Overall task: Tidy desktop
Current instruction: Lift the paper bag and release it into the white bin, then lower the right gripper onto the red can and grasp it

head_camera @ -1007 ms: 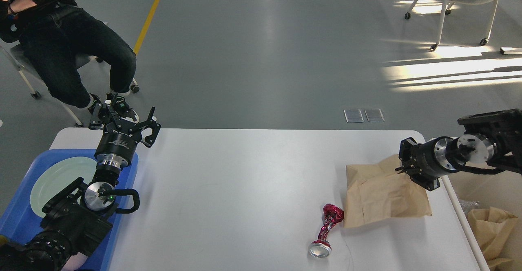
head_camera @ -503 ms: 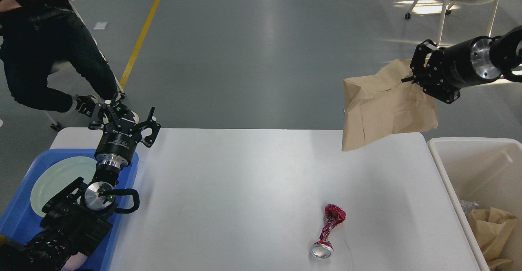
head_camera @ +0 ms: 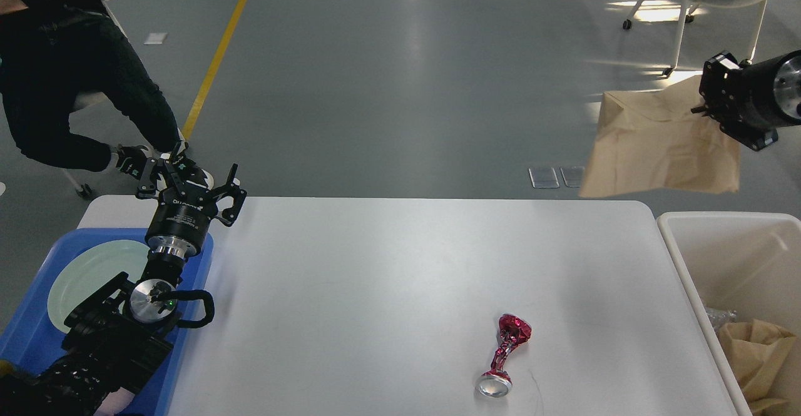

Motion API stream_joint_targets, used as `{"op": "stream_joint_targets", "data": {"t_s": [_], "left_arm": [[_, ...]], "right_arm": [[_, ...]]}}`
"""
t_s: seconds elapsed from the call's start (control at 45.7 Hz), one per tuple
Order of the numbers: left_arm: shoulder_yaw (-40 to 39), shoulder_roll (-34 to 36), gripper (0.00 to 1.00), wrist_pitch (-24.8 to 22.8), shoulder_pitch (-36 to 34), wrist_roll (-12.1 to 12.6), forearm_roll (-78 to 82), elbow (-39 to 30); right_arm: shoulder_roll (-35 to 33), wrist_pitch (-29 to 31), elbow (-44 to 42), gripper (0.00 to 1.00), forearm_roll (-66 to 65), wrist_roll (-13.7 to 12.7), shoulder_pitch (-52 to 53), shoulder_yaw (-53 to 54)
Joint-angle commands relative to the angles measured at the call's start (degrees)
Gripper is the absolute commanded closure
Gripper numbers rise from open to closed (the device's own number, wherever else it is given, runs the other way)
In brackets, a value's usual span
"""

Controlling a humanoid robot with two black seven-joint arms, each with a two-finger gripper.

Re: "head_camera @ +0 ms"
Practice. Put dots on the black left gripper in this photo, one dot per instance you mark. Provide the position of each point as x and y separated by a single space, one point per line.
178 228

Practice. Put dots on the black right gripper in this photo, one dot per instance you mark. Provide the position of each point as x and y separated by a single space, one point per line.
771 96

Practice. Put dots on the brown paper bag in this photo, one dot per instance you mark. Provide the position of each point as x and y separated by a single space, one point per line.
756 351
652 140

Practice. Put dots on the light green plate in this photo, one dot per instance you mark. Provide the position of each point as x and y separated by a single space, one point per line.
90 270

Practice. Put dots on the pink mug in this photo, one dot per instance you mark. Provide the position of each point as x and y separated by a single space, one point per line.
115 403

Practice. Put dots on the crushed red can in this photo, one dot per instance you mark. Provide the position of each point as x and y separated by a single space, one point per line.
513 332

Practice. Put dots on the aluminium foil tray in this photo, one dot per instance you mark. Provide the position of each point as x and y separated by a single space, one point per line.
719 318

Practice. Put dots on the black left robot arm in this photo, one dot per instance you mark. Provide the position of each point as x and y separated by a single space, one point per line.
118 336

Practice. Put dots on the white plastic bin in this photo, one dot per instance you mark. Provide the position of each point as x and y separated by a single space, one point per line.
745 262

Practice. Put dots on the metal floor socket plate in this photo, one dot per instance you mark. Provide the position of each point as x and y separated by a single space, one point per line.
556 177

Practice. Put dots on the seated person in black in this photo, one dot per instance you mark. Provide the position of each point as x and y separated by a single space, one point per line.
52 50

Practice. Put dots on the grey office chair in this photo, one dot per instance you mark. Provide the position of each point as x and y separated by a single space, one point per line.
83 100

